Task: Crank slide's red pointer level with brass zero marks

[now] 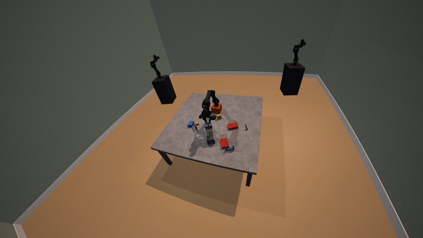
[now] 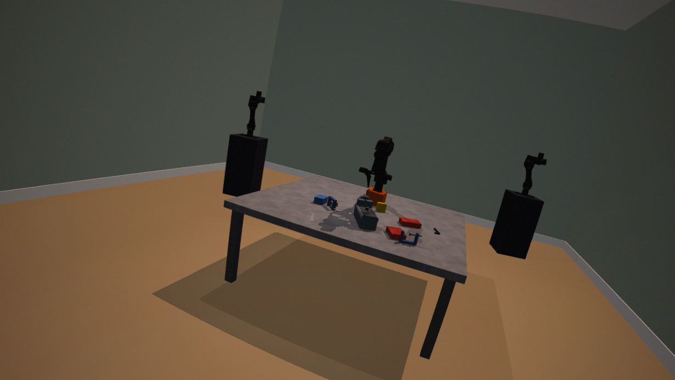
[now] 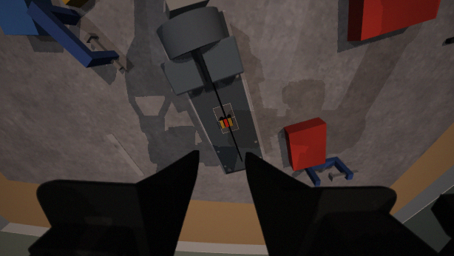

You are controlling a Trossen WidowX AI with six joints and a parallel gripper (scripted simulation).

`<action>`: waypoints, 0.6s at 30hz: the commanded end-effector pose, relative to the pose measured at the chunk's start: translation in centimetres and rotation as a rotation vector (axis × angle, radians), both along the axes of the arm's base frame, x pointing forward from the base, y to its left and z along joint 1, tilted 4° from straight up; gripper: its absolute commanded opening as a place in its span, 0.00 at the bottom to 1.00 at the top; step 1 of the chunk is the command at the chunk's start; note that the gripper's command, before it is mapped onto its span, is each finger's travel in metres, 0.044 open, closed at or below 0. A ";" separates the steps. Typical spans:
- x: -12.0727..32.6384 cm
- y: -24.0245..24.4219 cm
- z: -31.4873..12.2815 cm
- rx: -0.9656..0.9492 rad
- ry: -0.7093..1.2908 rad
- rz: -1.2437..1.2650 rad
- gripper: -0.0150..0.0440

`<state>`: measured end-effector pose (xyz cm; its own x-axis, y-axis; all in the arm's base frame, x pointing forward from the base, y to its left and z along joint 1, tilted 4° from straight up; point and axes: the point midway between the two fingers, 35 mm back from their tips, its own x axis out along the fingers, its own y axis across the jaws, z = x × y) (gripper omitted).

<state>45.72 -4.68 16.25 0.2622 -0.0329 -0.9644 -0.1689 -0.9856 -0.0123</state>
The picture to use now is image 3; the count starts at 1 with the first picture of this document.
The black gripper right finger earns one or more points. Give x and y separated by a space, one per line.
290 212

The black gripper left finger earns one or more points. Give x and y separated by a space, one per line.
155 208

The black l-shaped bar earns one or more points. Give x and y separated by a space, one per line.
449 40

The dark blue c-clamp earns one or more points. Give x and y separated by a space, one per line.
53 19
344 171

